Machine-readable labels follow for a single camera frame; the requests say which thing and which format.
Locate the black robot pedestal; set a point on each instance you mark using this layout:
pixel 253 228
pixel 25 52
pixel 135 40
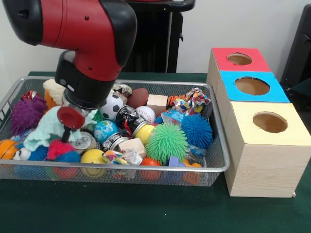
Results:
pixel 158 43

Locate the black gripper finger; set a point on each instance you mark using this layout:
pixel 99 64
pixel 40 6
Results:
pixel 66 134

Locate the purple spiky rubber ball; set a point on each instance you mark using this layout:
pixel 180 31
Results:
pixel 26 115

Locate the clear mesh toy bin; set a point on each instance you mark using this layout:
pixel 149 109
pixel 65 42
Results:
pixel 14 172

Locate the green spiky rubber ball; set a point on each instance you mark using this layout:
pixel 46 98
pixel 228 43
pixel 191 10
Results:
pixel 166 143

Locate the mint knitted cloth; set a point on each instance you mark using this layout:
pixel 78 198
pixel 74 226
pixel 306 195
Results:
pixel 46 126

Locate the black and white soccer ball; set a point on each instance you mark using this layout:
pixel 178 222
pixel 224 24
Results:
pixel 114 108

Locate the white baseball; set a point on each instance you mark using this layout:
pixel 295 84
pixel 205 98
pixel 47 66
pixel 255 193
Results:
pixel 145 114

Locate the wooden three-hole box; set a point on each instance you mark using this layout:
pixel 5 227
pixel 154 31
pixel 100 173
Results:
pixel 267 165

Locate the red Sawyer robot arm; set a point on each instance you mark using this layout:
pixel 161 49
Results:
pixel 80 29

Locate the cream knitted cloth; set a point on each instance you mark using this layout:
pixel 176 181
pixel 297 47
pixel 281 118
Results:
pixel 52 89

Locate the plain wooden cube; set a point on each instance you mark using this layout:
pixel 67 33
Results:
pixel 157 102

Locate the blue spiky rubber ball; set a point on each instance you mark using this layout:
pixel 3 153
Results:
pixel 196 131

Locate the black upright panel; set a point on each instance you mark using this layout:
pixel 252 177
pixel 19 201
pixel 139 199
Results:
pixel 301 48

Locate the orange basketball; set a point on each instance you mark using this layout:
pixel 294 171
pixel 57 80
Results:
pixel 7 149

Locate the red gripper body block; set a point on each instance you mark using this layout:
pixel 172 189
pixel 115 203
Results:
pixel 71 117

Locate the dark green tablecloth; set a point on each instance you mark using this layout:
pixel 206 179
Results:
pixel 303 87
pixel 121 208

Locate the pink spiky rubber ball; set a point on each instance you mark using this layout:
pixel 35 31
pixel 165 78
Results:
pixel 58 147

